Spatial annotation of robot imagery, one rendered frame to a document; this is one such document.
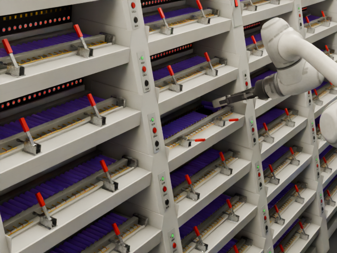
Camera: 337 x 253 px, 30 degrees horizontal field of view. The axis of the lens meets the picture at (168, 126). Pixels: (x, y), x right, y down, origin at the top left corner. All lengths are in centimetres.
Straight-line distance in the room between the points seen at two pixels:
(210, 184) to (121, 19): 76
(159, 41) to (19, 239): 79
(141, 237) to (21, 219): 47
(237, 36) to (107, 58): 84
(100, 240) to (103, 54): 54
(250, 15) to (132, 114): 95
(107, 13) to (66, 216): 61
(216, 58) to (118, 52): 74
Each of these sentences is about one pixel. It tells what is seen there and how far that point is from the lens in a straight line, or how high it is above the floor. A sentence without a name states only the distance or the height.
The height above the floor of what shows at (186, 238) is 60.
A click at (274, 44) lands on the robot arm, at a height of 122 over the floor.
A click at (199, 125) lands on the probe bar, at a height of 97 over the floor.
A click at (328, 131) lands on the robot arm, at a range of 171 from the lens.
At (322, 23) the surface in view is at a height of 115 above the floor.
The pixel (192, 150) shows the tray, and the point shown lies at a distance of 214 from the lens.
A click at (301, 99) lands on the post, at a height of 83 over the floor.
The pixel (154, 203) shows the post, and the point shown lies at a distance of 196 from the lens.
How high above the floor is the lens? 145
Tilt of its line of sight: 12 degrees down
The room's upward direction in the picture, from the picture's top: 9 degrees counter-clockwise
